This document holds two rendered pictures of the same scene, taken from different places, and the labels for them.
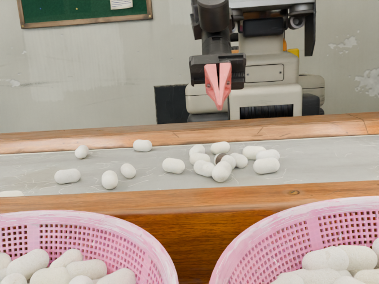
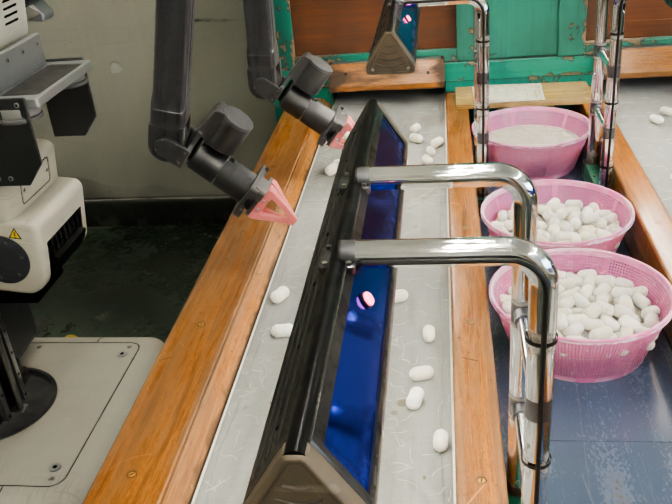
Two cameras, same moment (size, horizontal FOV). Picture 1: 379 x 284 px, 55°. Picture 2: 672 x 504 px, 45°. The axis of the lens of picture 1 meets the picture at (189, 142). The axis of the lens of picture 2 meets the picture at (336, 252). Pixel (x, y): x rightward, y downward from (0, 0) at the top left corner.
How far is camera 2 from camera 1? 1.37 m
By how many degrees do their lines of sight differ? 80
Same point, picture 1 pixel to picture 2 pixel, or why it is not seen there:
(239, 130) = (270, 239)
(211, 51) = (247, 174)
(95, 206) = (477, 279)
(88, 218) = (497, 277)
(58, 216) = (493, 286)
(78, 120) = not seen: outside the picture
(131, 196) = (463, 270)
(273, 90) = (64, 198)
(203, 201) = not seen: hidden behind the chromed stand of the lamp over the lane
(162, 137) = (257, 283)
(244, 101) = (49, 231)
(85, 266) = not seen: hidden behind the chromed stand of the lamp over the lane
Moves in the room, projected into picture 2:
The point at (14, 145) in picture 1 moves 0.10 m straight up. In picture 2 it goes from (213, 393) to (201, 331)
